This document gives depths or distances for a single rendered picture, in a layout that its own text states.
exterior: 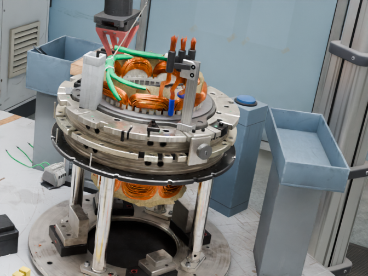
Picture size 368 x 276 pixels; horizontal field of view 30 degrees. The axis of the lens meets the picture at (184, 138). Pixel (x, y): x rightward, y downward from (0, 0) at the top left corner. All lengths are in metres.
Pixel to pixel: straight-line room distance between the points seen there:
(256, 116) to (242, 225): 0.24
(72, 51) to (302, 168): 0.71
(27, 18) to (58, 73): 2.19
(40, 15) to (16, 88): 0.41
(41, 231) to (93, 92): 0.35
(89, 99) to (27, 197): 0.43
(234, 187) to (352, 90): 0.32
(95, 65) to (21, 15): 2.51
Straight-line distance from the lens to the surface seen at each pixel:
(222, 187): 1.50
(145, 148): 1.09
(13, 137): 1.77
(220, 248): 1.36
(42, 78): 1.50
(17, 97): 3.74
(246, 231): 1.48
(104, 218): 1.17
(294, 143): 1.32
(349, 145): 1.51
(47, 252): 1.29
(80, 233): 1.26
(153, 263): 1.23
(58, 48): 1.62
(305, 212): 1.27
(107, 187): 1.14
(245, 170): 1.49
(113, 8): 1.39
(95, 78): 1.11
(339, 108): 1.48
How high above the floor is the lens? 1.52
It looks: 23 degrees down
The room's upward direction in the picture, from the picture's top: 9 degrees clockwise
